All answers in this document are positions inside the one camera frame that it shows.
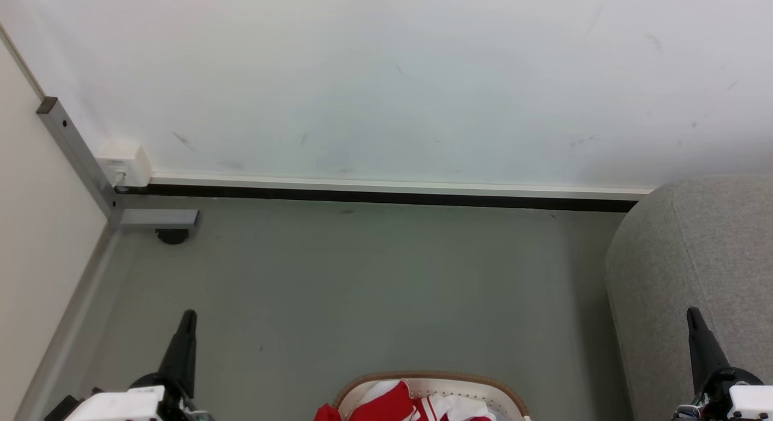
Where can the black round frame foot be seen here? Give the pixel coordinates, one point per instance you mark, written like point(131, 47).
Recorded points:
point(173, 235)

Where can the white wall trim strip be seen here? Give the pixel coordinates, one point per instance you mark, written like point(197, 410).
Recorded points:
point(392, 185)

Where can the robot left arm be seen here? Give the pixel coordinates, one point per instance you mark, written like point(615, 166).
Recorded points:
point(60, 411)

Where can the red and white garment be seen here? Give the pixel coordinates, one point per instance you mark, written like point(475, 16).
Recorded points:
point(392, 406)

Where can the white laundry basket brown rim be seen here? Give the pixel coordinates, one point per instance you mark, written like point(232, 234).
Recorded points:
point(483, 392)

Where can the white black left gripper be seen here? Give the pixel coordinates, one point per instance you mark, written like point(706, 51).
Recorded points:
point(127, 404)

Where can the grey fabric sofa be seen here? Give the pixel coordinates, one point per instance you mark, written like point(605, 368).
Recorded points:
point(694, 276)

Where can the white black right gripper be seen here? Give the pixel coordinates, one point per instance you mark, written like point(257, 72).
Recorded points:
point(740, 400)

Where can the white wall outlet box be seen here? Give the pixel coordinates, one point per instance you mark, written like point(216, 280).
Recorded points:
point(125, 161)

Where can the black baseboard strip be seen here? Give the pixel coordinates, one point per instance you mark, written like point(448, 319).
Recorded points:
point(392, 197)

